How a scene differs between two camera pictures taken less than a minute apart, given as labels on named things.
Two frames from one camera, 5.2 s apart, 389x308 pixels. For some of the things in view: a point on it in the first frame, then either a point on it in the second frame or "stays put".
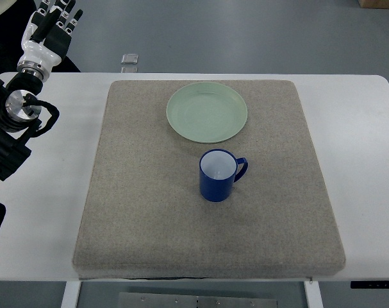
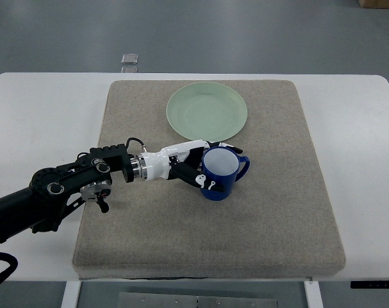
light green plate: x=206 y=112 stays put
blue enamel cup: x=218 y=169 stays put
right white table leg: x=313 y=294 stays put
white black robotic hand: x=47 y=37 -> x=182 y=161
